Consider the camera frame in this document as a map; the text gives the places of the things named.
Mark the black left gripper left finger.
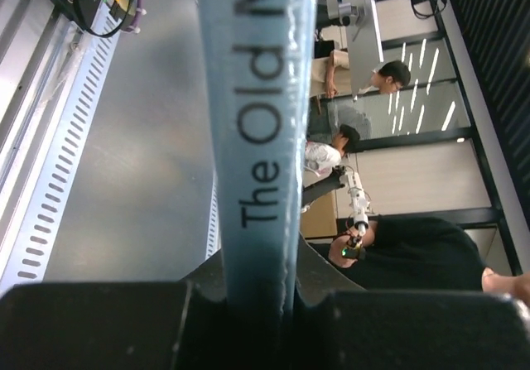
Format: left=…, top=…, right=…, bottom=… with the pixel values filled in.
left=1, top=253, right=224, bottom=369

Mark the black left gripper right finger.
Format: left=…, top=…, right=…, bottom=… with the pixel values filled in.
left=291, top=238, right=529, bottom=369

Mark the light blue Old Man book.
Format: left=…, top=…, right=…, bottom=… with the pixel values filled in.
left=199, top=0, right=316, bottom=322

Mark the person in black shirt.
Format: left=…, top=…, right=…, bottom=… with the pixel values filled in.
left=329, top=214, right=530, bottom=293

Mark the person in white shirt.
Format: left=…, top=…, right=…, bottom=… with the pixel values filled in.
left=303, top=124, right=360, bottom=175

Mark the person in beige shirt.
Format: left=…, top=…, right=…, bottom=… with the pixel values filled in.
left=309, top=50, right=411, bottom=99

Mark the white slotted cable duct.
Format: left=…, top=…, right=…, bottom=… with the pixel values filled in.
left=1, top=36, right=118, bottom=293

